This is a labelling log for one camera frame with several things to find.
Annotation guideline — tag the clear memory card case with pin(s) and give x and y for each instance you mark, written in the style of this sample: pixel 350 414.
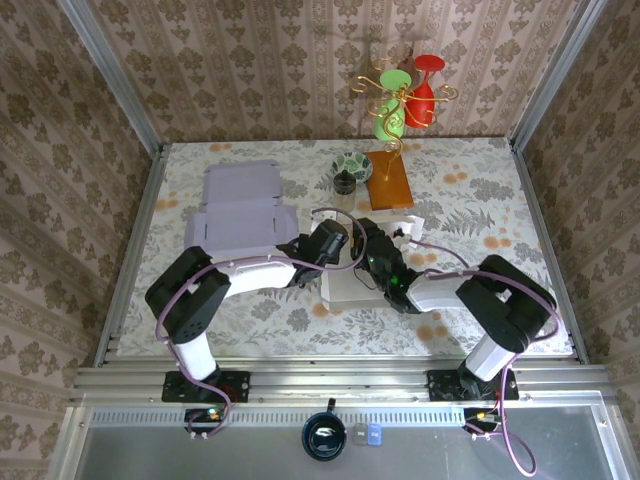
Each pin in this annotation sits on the clear memory card case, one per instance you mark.
pixel 359 435

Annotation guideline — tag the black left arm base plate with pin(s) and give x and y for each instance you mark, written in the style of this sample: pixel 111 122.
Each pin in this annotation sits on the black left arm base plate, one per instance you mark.
pixel 240 385

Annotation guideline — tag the lavender paper box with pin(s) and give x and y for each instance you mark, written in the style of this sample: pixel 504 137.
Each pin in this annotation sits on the lavender paper box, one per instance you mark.
pixel 240 200

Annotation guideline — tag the dark blue mug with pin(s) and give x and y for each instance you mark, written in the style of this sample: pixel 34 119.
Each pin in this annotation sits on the dark blue mug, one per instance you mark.
pixel 325 440

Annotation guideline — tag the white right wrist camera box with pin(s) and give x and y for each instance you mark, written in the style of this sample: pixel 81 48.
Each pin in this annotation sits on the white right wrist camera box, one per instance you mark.
pixel 406 234

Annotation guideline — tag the white paper box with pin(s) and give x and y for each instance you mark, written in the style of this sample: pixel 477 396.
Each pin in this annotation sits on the white paper box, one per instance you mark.
pixel 345 292

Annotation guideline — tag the leaf pattern bowl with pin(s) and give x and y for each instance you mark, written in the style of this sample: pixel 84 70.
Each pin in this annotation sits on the leaf pattern bowl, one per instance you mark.
pixel 357 161

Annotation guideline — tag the grey metal panel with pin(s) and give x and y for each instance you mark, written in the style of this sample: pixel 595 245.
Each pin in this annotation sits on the grey metal panel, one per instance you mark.
pixel 250 455

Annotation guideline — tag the aluminium table side rail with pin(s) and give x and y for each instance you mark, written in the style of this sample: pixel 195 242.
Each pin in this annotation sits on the aluminium table side rail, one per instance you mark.
pixel 134 250
pixel 550 250

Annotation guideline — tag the aluminium frame post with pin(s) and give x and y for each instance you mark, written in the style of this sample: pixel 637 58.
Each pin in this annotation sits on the aluminium frame post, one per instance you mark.
pixel 555 75
pixel 114 75

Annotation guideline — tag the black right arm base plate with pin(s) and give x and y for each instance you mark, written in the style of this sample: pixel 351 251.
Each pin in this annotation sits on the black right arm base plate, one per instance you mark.
pixel 440 385

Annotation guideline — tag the small circuit board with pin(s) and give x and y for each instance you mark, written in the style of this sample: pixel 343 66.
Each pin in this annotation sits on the small circuit board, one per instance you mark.
pixel 480 416
pixel 200 415

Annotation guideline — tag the blue memory card case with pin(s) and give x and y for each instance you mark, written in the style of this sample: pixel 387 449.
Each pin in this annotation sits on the blue memory card case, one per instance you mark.
pixel 375 435

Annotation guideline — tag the floral patterned tablecloth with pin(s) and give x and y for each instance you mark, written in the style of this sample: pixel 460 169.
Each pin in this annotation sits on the floral patterned tablecloth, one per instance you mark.
pixel 350 340

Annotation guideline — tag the glass jar black lid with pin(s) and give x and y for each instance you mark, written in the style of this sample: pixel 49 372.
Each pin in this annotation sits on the glass jar black lid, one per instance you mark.
pixel 345 197

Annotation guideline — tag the green wine glass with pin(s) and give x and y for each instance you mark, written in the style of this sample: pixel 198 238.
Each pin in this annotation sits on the green wine glass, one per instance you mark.
pixel 395 80

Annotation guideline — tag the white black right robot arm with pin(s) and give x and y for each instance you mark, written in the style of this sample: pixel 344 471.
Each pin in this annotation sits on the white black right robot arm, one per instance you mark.
pixel 505 300

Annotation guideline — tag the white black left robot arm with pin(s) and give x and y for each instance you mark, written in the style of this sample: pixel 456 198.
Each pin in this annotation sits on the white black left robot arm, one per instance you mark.
pixel 190 295

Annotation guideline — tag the red wine glass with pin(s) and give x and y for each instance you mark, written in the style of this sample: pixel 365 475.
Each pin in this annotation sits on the red wine glass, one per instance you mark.
pixel 429 64

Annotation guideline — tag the aluminium frame cross rail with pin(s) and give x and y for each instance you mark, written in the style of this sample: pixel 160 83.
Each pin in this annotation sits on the aluminium frame cross rail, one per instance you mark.
pixel 340 385

